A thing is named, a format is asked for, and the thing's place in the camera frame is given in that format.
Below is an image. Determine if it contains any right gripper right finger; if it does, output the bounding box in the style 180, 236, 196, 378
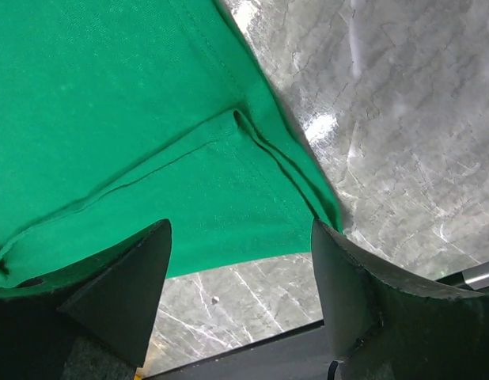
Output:
311, 220, 489, 379

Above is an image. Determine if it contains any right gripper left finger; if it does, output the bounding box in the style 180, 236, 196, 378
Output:
0, 219, 172, 379

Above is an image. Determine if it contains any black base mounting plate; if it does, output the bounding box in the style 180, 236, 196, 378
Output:
153, 321, 332, 380

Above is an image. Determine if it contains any green t shirt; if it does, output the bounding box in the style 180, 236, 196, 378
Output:
0, 1, 342, 289

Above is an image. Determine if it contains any aluminium front rail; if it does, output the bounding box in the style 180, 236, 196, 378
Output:
461, 261, 489, 291

